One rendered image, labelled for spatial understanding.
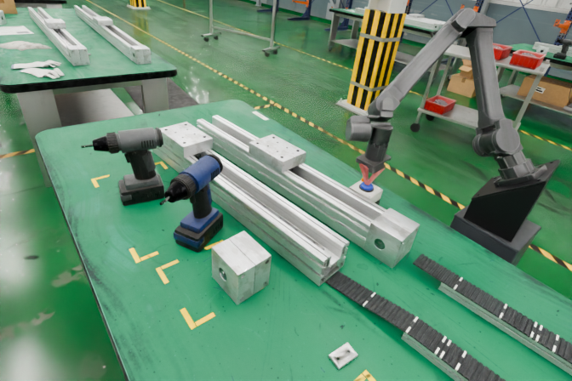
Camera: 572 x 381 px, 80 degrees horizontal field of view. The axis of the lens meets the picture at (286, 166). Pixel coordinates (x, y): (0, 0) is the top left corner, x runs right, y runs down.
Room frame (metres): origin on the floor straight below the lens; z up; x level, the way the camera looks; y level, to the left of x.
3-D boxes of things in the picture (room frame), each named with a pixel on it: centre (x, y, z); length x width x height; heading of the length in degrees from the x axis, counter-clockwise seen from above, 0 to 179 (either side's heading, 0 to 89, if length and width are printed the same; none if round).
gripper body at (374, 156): (0.90, -0.26, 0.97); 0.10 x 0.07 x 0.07; 139
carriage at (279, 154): (0.99, 0.04, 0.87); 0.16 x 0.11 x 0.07; 49
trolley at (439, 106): (3.44, -1.80, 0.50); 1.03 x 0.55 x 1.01; 54
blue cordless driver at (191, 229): (0.64, 0.22, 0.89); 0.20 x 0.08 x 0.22; 160
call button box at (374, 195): (0.90, -0.26, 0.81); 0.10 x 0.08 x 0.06; 139
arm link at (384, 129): (0.90, -0.26, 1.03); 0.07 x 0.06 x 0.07; 98
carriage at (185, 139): (1.01, 0.35, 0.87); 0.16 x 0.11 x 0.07; 49
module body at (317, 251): (0.85, 0.16, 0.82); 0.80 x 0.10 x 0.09; 49
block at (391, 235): (0.71, -0.31, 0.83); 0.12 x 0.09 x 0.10; 139
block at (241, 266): (0.55, 0.07, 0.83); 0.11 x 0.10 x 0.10; 136
